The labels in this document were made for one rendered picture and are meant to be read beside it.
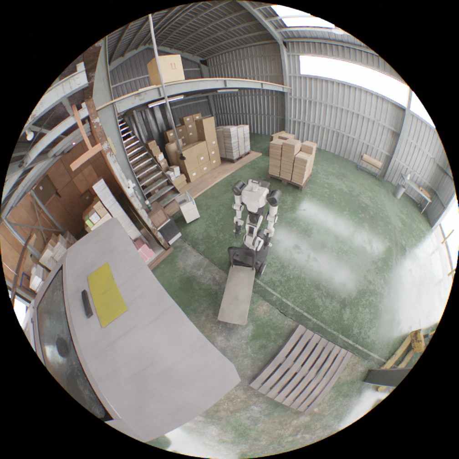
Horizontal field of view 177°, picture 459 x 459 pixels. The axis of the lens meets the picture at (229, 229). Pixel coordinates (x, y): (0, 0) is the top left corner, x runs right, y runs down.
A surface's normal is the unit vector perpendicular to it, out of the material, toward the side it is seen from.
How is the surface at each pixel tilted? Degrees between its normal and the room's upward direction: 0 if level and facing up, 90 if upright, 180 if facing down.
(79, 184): 90
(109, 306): 10
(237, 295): 0
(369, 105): 90
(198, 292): 0
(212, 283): 0
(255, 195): 45
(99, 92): 90
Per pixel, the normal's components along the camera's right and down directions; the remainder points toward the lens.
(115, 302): 0.01, -0.73
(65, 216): 0.75, 0.45
